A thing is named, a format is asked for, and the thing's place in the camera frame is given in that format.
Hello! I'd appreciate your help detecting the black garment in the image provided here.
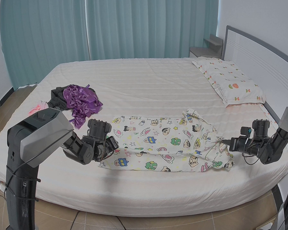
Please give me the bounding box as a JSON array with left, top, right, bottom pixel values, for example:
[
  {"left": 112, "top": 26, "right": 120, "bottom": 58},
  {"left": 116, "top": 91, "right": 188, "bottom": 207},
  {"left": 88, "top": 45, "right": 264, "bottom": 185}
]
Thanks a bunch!
[{"left": 48, "top": 86, "right": 70, "bottom": 112}]

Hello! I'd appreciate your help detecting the bed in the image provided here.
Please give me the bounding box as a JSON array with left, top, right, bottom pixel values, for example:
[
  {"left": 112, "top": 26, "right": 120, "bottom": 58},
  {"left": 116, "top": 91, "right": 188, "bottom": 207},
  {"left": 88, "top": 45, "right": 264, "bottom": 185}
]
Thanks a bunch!
[{"left": 0, "top": 25, "right": 288, "bottom": 218}]

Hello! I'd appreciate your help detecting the black cable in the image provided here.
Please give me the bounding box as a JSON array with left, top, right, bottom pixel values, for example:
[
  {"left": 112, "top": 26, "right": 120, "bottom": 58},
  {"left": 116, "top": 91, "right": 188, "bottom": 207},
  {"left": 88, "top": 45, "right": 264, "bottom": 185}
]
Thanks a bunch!
[{"left": 241, "top": 151, "right": 261, "bottom": 166}]

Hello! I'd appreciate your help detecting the pink garment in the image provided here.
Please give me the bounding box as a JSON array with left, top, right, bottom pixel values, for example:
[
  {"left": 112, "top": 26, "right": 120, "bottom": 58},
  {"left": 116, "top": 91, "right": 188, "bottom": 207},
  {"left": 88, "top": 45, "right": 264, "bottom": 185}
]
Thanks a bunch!
[{"left": 29, "top": 100, "right": 49, "bottom": 115}]

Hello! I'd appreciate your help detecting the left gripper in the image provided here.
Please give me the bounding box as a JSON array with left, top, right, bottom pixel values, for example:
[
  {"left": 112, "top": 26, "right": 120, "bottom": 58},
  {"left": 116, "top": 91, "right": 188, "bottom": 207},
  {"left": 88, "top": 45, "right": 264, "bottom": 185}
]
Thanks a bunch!
[{"left": 103, "top": 135, "right": 120, "bottom": 156}]

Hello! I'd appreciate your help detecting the white printed pyjama top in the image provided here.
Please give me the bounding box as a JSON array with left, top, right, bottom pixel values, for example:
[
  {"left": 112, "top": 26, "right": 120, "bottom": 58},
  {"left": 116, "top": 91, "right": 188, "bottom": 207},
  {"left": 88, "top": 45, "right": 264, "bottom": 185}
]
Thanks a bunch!
[{"left": 98, "top": 108, "right": 234, "bottom": 174}]

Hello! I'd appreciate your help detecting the purple satin garment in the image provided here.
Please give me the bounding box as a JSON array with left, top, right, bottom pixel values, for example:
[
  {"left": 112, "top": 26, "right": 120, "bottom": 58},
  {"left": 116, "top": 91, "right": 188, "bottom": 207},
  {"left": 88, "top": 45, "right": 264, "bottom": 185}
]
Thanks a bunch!
[{"left": 62, "top": 84, "right": 104, "bottom": 130}]

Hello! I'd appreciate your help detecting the white printed pillow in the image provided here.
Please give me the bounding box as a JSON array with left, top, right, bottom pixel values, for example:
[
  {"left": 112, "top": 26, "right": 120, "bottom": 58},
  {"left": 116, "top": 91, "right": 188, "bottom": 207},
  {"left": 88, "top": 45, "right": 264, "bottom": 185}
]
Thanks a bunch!
[{"left": 192, "top": 57, "right": 266, "bottom": 109}]

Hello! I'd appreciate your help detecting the blue-green curtain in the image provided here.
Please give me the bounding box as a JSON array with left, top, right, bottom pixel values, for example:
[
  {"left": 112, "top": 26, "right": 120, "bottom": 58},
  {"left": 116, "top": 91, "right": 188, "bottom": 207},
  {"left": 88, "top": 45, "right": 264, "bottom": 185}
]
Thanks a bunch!
[
  {"left": 86, "top": 0, "right": 220, "bottom": 60},
  {"left": 0, "top": 0, "right": 90, "bottom": 90}
]

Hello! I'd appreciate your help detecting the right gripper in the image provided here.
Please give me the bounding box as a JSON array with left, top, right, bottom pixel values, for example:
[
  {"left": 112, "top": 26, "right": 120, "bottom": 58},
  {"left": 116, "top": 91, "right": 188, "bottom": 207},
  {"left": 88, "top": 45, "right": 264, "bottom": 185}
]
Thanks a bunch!
[{"left": 220, "top": 138, "right": 248, "bottom": 153}]

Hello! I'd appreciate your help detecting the grey bedside table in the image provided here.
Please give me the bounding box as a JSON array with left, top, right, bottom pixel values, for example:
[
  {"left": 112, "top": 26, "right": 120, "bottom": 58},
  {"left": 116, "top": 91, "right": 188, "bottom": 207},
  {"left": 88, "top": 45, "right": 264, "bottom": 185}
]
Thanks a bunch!
[{"left": 189, "top": 34, "right": 224, "bottom": 59}]

